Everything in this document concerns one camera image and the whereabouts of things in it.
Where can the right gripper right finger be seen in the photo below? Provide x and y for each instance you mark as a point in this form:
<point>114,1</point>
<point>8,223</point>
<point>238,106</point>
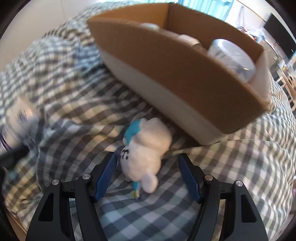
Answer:
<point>241,221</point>

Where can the brown cardboard box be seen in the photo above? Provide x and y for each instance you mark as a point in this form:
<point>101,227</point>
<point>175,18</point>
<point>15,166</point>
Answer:
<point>194,90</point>

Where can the black wall television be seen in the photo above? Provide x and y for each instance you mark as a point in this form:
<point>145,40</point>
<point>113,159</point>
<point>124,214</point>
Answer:
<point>280,35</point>

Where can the checkered bed quilt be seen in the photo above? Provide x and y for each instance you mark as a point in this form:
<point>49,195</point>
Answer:
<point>84,113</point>

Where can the white plush toy blue star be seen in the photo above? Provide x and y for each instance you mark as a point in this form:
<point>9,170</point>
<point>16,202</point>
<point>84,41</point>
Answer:
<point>145,141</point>

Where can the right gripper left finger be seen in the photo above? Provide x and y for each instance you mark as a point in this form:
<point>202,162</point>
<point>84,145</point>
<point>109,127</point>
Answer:
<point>52,218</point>

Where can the clear plastic jar blue label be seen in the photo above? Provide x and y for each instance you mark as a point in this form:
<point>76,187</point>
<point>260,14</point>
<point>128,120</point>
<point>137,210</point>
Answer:
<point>233,58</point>

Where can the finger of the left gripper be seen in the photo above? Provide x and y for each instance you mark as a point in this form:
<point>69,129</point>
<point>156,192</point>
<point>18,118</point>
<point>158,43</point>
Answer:
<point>13,156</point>

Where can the white cream tube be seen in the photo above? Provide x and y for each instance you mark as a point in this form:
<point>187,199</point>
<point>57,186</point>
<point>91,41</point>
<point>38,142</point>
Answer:
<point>19,120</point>

